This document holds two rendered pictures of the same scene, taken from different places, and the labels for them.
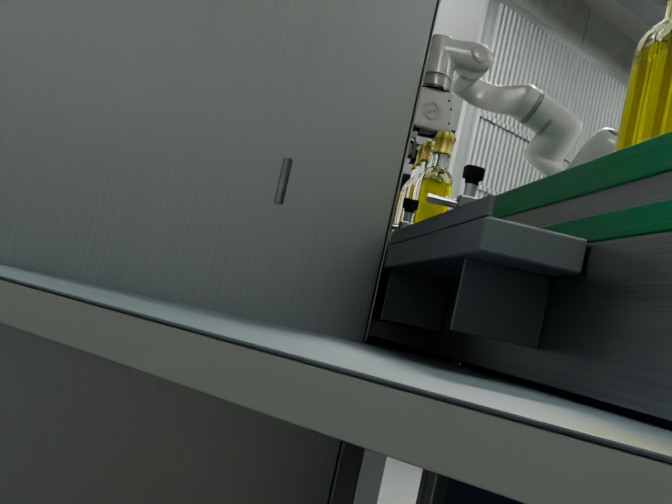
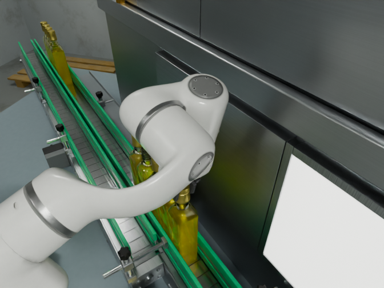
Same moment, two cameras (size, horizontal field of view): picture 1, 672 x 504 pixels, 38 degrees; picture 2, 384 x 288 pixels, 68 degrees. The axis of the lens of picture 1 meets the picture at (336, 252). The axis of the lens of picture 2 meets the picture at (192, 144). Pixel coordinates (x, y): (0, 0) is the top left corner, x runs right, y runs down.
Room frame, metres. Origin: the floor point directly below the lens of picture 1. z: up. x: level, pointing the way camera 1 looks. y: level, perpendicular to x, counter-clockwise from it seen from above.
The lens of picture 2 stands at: (2.46, -0.31, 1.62)
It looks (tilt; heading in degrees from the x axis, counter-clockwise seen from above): 39 degrees down; 152
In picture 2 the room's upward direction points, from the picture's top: straight up
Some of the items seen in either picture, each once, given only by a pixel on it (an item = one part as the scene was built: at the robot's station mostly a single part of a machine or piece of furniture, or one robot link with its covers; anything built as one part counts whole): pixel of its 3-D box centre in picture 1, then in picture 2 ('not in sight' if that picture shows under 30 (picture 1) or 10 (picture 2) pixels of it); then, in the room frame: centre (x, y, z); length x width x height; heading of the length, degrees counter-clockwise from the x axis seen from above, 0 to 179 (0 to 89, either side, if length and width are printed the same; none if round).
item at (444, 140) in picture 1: (443, 144); (138, 137); (1.84, -0.16, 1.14); 0.04 x 0.04 x 0.04
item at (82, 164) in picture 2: not in sight; (51, 107); (1.16, -0.36, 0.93); 1.75 x 0.01 x 0.08; 6
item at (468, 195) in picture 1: (449, 211); (106, 104); (1.29, -0.14, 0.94); 0.07 x 0.04 x 0.13; 96
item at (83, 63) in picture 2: not in sight; (68, 74); (-1.19, -0.12, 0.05); 1.15 x 0.79 x 0.10; 45
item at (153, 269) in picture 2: not in sight; (147, 274); (2.06, -0.24, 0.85); 0.09 x 0.04 x 0.07; 96
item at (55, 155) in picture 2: not in sight; (56, 157); (1.36, -0.40, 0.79); 0.08 x 0.08 x 0.08; 6
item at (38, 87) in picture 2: not in sight; (34, 91); (1.01, -0.41, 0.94); 0.07 x 0.04 x 0.13; 96
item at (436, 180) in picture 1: (426, 222); (143, 176); (1.84, -0.16, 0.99); 0.06 x 0.06 x 0.21; 6
